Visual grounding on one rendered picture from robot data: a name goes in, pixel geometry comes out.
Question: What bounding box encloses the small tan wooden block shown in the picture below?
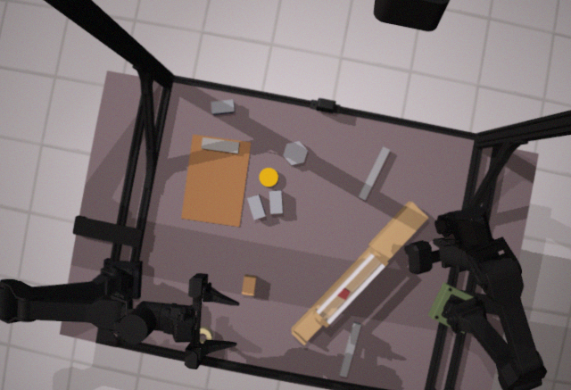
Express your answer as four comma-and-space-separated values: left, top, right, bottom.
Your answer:
242, 275, 257, 295

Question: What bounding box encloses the brown clipboard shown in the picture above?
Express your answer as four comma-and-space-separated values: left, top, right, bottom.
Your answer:
184, 135, 251, 217

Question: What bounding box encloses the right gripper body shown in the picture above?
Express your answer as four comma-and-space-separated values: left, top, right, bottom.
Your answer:
159, 273, 208, 369

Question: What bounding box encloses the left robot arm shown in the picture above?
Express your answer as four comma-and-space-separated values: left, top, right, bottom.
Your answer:
434, 206, 547, 390

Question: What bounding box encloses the yellow cylinder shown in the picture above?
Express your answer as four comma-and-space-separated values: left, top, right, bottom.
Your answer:
260, 168, 278, 187

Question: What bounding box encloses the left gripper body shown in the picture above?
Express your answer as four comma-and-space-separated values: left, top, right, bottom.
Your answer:
408, 241, 465, 274

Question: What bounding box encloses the grey square stick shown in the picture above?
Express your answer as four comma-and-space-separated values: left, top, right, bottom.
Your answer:
358, 147, 390, 200
339, 321, 360, 378

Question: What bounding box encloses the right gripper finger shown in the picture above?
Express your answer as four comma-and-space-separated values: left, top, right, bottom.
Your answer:
199, 339, 236, 361
203, 282, 239, 305

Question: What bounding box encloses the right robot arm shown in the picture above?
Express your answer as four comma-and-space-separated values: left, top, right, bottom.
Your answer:
0, 266, 193, 344

